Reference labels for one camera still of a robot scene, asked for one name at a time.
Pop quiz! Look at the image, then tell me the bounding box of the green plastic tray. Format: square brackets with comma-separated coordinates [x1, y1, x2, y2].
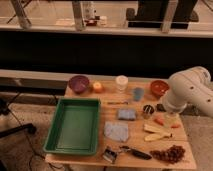
[43, 98, 101, 156]

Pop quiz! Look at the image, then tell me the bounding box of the small dark object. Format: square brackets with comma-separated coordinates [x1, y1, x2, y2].
[156, 104, 166, 112]

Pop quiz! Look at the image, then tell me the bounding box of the blue cloth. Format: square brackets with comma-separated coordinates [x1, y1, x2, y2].
[104, 121, 129, 142]

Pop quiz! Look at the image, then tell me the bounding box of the yellow banana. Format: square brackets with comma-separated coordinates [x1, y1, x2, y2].
[144, 124, 172, 142]

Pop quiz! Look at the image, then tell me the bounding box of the orange carrot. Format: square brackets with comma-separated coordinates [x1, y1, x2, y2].
[154, 117, 181, 129]

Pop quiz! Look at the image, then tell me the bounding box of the metal tea strainer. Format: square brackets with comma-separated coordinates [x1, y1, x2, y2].
[143, 105, 154, 119]

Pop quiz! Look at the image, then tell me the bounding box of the wooden table board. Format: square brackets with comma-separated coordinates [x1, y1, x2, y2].
[45, 81, 197, 171]

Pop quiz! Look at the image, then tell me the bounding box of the orange fruit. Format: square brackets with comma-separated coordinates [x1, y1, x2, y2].
[93, 82, 103, 93]

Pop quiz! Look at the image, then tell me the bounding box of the orange bowl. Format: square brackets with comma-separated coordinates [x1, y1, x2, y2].
[150, 80, 169, 98]

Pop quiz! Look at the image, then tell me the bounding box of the blue cup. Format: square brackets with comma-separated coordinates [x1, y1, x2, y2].
[133, 87, 144, 101]

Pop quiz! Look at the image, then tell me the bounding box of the white cup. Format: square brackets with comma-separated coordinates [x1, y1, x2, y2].
[115, 75, 128, 92]

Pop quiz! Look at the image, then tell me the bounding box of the black chair base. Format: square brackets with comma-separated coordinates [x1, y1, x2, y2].
[0, 98, 37, 138]

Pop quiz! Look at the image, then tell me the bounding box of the metal binder clip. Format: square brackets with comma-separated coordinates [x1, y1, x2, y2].
[102, 147, 117, 164]

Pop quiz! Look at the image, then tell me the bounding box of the thin pen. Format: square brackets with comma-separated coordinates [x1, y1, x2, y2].
[107, 102, 129, 105]

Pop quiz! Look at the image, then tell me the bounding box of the bunch of brown grapes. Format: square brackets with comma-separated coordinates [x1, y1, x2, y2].
[150, 145, 185, 164]

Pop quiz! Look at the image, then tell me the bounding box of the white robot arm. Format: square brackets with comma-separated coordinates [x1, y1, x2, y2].
[162, 66, 213, 118]

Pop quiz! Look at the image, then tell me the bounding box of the purple bowl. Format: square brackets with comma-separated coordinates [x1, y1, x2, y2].
[68, 75, 90, 94]

